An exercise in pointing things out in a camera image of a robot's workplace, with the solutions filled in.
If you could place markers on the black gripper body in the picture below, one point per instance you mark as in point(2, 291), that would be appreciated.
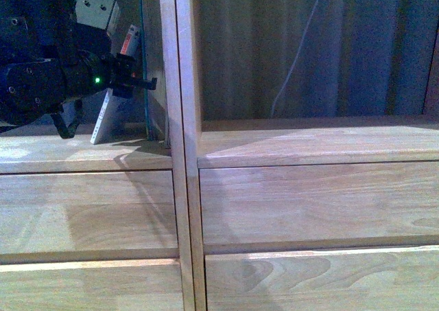
point(119, 70)

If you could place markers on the black thin gripper finger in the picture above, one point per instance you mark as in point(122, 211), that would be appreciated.
point(145, 84)

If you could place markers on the white blue book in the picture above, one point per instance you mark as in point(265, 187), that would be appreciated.
point(110, 120)

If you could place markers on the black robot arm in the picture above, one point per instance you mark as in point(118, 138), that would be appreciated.
point(54, 53)

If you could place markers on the left wooden shelf unit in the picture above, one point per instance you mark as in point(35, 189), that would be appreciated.
point(37, 148)

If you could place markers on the wooden shelf unit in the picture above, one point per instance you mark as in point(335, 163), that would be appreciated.
point(37, 148)
point(311, 152)

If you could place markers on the right wooden shelf unit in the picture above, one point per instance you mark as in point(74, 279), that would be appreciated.
point(311, 152)

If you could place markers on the green upright book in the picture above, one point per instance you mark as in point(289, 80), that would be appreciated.
point(149, 129)

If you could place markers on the thin grey upright book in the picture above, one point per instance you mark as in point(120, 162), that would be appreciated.
point(157, 99)

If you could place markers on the grey curtain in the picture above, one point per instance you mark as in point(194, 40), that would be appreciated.
point(259, 59)

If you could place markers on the upper left wooden drawer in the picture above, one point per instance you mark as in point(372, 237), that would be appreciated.
point(88, 212)

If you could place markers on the wooden drawer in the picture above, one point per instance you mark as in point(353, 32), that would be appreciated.
point(88, 212)
point(93, 285)
point(350, 279)
point(320, 205)

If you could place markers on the upper right wooden drawer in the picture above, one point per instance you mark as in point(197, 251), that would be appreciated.
point(320, 205)

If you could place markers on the lower left wooden drawer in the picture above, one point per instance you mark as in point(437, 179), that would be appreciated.
point(93, 285)

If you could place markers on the lower right wooden drawer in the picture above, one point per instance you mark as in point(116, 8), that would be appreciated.
point(350, 279)

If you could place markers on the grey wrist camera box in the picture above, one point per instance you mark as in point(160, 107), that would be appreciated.
point(101, 14)

